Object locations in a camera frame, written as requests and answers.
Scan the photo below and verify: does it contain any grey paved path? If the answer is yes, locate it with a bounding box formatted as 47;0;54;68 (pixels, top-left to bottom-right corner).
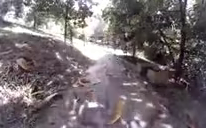
40;39;192;128

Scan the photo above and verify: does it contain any slender tree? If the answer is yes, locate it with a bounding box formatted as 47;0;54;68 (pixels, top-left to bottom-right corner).
49;0;94;44

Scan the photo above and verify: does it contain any group of trees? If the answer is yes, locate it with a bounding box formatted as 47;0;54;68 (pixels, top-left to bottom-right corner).
102;0;206;91

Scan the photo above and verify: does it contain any leaf-covered earth slope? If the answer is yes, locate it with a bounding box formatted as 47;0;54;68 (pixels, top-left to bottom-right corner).
0;24;97;128

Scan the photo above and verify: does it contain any dark tree trunk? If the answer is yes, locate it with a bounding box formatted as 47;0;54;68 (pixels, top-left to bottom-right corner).
174;0;189;81

